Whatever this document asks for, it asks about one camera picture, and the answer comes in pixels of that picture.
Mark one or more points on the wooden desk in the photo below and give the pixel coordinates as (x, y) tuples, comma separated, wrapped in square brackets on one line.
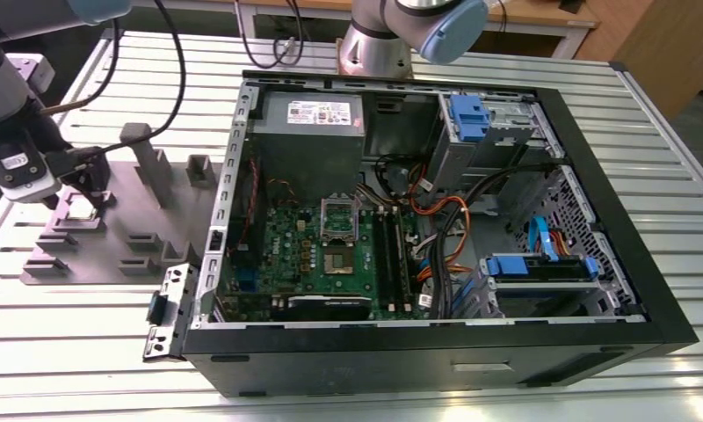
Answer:
[(550, 17)]

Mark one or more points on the white desk frame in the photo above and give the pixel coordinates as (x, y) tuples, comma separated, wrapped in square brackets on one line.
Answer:
[(247, 24)]

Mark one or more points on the silver wrist box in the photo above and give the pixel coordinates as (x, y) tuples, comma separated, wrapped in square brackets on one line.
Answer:
[(32, 72)]

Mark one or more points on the black RAM slot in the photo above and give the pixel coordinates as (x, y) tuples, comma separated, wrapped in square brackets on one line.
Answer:
[(383, 264), (401, 264)]

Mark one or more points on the grey parts rack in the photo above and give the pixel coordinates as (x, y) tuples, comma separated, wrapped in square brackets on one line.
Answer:
[(123, 220)]

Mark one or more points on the hard disk in blue carrier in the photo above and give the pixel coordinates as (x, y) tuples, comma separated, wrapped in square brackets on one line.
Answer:
[(516, 266)]

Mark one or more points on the black PC case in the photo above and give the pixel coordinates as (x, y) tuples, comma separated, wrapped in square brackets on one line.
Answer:
[(387, 360)]

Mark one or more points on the green motherboard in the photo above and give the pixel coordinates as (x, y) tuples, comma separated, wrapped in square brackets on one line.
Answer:
[(352, 290)]

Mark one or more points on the silver drive cage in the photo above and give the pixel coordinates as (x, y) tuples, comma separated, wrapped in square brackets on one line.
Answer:
[(462, 158)]

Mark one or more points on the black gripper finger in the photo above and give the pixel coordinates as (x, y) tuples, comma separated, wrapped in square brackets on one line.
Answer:
[(51, 201), (96, 176)]

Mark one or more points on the CPU socket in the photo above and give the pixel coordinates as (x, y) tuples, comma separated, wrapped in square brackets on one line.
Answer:
[(339, 264)]

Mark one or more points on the grey power supply unit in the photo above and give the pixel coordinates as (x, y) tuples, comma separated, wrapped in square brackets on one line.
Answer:
[(305, 167)]

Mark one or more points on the blue drive latch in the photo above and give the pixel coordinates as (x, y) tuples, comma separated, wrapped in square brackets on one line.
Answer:
[(472, 118)]

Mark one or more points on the black graphics card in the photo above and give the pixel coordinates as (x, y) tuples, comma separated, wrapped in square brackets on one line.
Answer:
[(328, 307)]

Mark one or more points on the silver CPU chip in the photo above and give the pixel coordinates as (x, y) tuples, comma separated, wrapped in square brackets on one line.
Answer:
[(81, 212)]

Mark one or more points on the wooden cabinet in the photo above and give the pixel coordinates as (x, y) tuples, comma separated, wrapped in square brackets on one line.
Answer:
[(668, 44)]

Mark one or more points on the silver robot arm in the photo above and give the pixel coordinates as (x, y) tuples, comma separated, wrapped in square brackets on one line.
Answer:
[(375, 53)]

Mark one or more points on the silver disk bay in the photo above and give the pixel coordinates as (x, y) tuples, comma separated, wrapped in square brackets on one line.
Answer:
[(545, 285)]

